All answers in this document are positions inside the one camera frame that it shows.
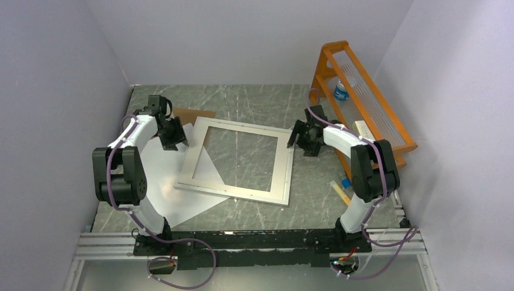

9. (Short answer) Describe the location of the aluminium extrusion rail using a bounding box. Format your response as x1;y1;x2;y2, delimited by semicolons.
63;229;439;290

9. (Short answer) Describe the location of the blue capped tube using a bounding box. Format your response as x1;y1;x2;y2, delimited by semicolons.
341;176;352;189

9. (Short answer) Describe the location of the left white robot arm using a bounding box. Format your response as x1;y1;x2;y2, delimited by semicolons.
92;113;188;255

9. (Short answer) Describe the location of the white photo sheet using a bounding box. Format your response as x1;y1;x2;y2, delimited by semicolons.
141;138;227;227

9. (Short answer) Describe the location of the orange wooden shelf rack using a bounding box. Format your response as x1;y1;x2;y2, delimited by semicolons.
308;41;418;169

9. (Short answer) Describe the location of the cream yellow box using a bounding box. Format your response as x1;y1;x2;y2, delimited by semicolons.
352;120;375;145

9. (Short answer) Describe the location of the yellow stick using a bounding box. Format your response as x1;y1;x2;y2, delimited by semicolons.
330;181;351;206

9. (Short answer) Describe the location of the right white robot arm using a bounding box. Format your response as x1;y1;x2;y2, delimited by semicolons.
287;120;400;252

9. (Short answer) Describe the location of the silver picture frame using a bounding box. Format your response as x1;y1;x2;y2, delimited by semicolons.
174;117;294;206

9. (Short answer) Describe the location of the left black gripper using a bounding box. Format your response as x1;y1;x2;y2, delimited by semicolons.
157;116;189;152

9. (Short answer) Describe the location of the clear glass pane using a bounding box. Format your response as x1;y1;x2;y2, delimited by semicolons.
193;127;278;192

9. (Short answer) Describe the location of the blue white can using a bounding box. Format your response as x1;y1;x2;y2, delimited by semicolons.
333;79;350;101

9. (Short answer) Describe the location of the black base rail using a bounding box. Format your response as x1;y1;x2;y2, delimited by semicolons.
133;229;372;270

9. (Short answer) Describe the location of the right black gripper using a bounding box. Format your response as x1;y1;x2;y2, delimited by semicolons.
287;120;321;157

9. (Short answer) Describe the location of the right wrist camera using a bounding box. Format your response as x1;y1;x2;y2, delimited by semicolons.
304;104;331;126

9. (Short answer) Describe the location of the brown backing board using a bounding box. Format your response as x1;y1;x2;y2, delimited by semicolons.
173;108;216;125

